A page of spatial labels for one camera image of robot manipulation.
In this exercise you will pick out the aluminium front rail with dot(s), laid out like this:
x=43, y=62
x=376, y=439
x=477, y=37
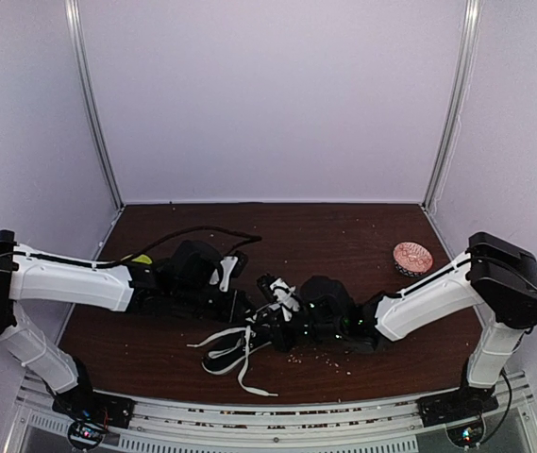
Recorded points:
x=381, y=425

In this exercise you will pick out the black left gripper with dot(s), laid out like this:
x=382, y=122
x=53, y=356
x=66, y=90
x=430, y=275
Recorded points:
x=229, y=315

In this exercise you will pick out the white shoelace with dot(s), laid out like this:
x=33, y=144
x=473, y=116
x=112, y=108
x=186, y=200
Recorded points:
x=283, y=337

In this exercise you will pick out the right aluminium frame post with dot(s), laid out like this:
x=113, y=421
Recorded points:
x=468, y=42

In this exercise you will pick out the black white canvas sneaker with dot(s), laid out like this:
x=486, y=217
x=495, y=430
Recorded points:
x=234, y=346

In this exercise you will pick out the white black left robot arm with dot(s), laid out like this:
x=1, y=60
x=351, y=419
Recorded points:
x=30, y=274

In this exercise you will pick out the left aluminium frame post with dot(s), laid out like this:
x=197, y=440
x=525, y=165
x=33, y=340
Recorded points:
x=76, y=32

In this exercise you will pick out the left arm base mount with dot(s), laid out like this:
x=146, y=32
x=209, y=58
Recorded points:
x=91, y=425

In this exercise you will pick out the green plastic bowl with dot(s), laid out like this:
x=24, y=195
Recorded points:
x=144, y=259

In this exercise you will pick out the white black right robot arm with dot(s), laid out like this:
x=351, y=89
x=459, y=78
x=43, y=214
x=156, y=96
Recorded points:
x=490, y=272

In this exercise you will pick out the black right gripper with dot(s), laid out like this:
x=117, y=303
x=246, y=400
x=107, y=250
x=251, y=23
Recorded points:
x=281, y=339

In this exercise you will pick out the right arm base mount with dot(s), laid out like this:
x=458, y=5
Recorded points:
x=462, y=418

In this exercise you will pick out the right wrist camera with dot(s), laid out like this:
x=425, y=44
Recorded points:
x=280, y=295

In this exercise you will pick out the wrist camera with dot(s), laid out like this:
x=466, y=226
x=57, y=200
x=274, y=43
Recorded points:
x=230, y=267
x=280, y=295

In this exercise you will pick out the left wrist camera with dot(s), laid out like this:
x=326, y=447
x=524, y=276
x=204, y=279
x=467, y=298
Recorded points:
x=230, y=267

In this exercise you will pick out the aluminium frame post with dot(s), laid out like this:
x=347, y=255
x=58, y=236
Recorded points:
x=468, y=42
x=76, y=32

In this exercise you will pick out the pink patterned bowl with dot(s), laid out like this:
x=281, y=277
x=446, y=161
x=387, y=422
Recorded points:
x=412, y=259

